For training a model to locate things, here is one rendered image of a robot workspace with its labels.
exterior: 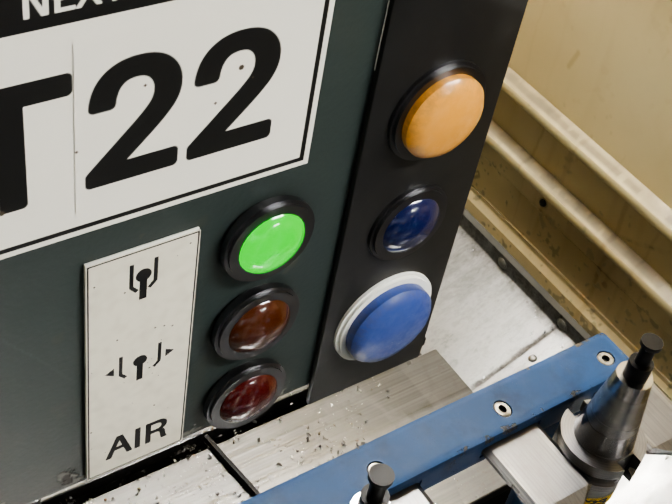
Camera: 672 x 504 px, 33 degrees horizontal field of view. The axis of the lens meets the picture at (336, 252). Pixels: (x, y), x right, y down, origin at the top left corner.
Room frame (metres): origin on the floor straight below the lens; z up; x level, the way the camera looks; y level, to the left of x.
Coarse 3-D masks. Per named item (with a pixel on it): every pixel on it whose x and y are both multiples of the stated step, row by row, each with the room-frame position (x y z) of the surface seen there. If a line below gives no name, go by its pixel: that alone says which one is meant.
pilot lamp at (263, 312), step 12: (276, 300) 0.21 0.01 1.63; (252, 312) 0.20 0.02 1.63; (264, 312) 0.21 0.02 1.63; (276, 312) 0.21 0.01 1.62; (288, 312) 0.21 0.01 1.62; (240, 324) 0.20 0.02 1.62; (252, 324) 0.20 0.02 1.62; (264, 324) 0.21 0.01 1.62; (276, 324) 0.21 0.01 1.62; (240, 336) 0.20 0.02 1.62; (252, 336) 0.20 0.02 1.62; (264, 336) 0.21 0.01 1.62; (276, 336) 0.21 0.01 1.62; (240, 348) 0.20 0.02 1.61; (252, 348) 0.20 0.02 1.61
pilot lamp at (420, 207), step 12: (420, 204) 0.24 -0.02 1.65; (432, 204) 0.24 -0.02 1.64; (396, 216) 0.24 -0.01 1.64; (408, 216) 0.24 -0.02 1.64; (420, 216) 0.24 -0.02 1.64; (432, 216) 0.24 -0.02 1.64; (396, 228) 0.23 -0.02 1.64; (408, 228) 0.24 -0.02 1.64; (420, 228) 0.24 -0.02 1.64; (432, 228) 0.24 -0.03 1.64; (384, 240) 0.23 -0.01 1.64; (396, 240) 0.23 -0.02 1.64; (408, 240) 0.24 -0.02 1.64; (420, 240) 0.24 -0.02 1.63; (396, 252) 0.24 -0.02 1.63
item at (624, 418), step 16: (608, 384) 0.52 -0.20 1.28; (624, 384) 0.51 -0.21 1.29; (592, 400) 0.53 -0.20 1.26; (608, 400) 0.51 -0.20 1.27; (624, 400) 0.51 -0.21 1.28; (640, 400) 0.51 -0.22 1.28; (592, 416) 0.52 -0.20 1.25; (608, 416) 0.51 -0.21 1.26; (624, 416) 0.51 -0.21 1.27; (640, 416) 0.51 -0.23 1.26; (576, 432) 0.52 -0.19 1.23; (592, 432) 0.51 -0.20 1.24; (608, 432) 0.51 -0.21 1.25; (624, 432) 0.51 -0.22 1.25; (592, 448) 0.51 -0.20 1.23; (608, 448) 0.50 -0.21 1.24; (624, 448) 0.51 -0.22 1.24
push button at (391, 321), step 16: (400, 288) 0.24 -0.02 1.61; (416, 288) 0.24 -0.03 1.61; (368, 304) 0.23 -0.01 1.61; (384, 304) 0.23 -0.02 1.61; (400, 304) 0.24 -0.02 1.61; (416, 304) 0.24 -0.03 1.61; (368, 320) 0.23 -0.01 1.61; (384, 320) 0.23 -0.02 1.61; (400, 320) 0.24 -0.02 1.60; (416, 320) 0.24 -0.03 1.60; (352, 336) 0.23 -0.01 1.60; (368, 336) 0.23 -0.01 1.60; (384, 336) 0.23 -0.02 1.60; (400, 336) 0.24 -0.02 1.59; (416, 336) 0.24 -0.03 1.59; (352, 352) 0.23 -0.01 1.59; (368, 352) 0.23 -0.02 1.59; (384, 352) 0.23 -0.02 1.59
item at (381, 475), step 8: (376, 464) 0.38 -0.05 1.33; (384, 464) 0.38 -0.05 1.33; (368, 472) 0.38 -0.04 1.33; (376, 472) 0.38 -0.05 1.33; (384, 472) 0.38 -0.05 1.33; (392, 472) 0.38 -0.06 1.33; (368, 480) 0.37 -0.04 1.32; (376, 480) 0.37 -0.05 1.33; (384, 480) 0.37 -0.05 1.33; (392, 480) 0.38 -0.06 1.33; (368, 488) 0.38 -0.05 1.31; (376, 488) 0.37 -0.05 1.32; (384, 488) 0.37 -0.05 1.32; (360, 496) 0.38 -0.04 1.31; (368, 496) 0.37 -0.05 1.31; (376, 496) 0.37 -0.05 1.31; (384, 496) 0.38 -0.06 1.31
